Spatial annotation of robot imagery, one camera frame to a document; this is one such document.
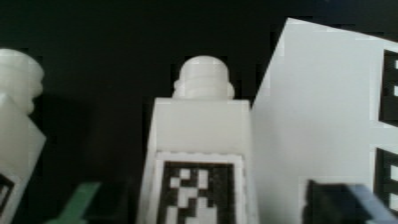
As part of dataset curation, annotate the white marker tag plate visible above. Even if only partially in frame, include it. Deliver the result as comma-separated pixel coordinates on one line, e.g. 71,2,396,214
252,19,398,224

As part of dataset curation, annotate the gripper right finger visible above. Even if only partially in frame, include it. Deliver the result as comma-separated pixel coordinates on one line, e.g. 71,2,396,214
303,180,398,224

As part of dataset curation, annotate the white table leg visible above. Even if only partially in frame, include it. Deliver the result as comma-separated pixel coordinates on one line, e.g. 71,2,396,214
135,56,259,224
0,49,46,224

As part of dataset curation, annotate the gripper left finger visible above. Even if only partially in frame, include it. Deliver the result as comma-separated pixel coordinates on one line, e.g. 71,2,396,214
56,182,99,224

